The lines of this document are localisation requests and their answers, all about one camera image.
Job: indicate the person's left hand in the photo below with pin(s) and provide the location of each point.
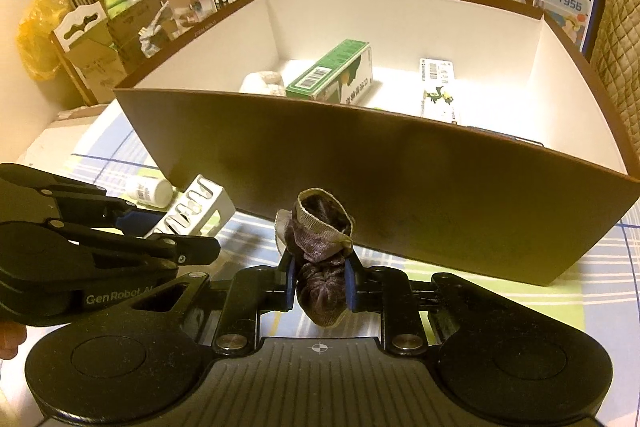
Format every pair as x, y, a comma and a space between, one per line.
12, 336

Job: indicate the white pill bottle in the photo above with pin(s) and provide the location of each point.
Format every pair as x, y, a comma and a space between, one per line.
154, 192

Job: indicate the yellow plastic bag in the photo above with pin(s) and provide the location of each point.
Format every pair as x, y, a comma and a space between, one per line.
34, 47

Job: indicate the white sock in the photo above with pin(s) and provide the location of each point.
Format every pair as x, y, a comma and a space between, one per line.
264, 83

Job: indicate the checkered table cloth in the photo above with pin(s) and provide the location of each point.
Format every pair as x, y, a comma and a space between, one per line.
599, 295

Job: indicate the white medicine box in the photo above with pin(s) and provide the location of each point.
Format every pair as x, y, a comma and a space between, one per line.
437, 77

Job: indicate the brown white storage box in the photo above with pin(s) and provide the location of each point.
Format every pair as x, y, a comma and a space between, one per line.
537, 168

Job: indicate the cardboard boxes pile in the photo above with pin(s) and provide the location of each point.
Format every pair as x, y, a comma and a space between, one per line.
104, 42

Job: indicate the white patterned small box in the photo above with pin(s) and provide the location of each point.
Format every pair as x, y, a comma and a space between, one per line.
202, 210

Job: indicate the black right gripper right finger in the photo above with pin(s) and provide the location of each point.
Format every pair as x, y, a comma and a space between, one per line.
387, 292

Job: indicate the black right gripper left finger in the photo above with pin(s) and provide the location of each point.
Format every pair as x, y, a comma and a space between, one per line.
253, 292

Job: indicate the dark purple sock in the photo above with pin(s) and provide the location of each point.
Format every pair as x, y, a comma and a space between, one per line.
317, 232

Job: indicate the beige quilted chair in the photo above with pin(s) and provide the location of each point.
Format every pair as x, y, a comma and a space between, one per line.
615, 57

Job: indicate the green toothpaste box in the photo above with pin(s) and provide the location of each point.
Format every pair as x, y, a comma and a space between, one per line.
341, 76

